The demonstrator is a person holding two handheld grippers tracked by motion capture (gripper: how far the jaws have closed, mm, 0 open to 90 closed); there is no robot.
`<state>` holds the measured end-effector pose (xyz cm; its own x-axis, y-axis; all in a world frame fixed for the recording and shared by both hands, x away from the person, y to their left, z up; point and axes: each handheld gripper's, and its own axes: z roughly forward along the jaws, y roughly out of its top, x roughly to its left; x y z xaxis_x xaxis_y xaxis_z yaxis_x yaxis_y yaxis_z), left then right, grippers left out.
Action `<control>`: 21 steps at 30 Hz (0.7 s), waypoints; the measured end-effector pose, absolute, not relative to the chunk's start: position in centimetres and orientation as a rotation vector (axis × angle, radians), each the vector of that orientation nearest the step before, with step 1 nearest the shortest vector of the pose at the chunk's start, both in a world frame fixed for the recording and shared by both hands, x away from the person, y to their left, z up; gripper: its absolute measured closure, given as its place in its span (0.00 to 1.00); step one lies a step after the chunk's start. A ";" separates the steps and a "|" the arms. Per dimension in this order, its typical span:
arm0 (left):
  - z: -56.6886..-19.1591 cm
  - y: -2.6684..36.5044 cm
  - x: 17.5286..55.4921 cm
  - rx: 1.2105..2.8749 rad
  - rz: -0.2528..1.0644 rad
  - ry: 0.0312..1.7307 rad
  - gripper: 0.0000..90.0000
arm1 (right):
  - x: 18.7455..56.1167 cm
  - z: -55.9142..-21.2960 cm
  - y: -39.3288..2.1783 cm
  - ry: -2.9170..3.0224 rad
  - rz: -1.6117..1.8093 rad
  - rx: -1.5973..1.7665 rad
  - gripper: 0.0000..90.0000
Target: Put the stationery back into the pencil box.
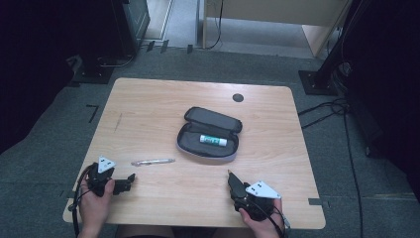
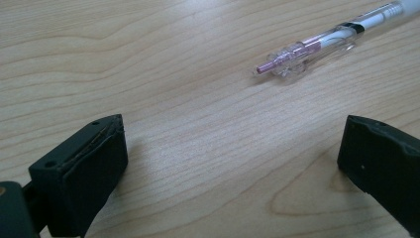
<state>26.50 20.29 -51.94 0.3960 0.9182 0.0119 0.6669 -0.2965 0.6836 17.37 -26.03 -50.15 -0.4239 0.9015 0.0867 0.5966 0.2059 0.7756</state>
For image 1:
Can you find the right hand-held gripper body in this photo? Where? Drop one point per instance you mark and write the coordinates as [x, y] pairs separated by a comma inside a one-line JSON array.
[[259, 201]]

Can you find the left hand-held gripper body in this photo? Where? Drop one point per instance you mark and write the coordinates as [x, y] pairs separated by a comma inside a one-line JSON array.
[[100, 178]]

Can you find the white glue stick green label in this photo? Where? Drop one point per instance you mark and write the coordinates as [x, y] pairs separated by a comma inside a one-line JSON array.
[[213, 140]]

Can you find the dark grey zip pencil case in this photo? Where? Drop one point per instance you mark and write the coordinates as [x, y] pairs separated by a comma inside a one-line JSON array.
[[208, 134]]

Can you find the person's right hand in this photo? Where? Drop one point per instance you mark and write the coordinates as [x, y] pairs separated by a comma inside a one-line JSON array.
[[262, 224]]

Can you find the person's left hand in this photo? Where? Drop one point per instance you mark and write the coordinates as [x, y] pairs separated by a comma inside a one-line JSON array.
[[94, 208]]

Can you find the clear silver pen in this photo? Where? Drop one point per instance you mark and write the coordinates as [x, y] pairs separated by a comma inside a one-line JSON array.
[[152, 161]]

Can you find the person's legs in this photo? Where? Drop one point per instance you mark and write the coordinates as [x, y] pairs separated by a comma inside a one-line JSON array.
[[185, 232]]

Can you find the black round table grommet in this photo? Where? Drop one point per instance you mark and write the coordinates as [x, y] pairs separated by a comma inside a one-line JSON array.
[[237, 97]]

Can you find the dark curtain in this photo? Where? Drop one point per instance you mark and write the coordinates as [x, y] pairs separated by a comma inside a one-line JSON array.
[[29, 66], [393, 99]]

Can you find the black metal stand with base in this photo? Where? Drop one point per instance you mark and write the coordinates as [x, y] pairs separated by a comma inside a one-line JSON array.
[[325, 69]]

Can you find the black cabinet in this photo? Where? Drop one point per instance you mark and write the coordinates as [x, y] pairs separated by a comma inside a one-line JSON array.
[[112, 29]]

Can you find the light wooden furniture panel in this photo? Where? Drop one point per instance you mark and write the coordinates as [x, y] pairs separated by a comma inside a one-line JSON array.
[[280, 13]]

